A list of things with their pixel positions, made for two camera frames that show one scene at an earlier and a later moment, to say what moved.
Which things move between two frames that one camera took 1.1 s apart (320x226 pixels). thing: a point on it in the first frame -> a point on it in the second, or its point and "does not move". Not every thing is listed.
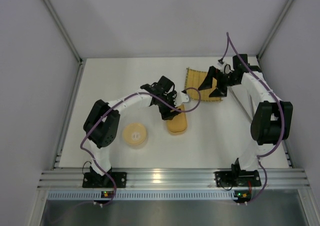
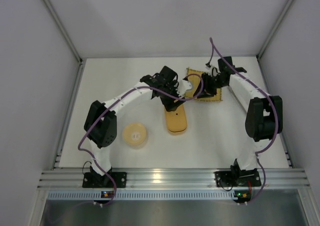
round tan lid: [134, 134] does not move
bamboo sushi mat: [193, 79] does not move
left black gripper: [167, 107] -> [169, 98]
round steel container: [137, 147] does not move
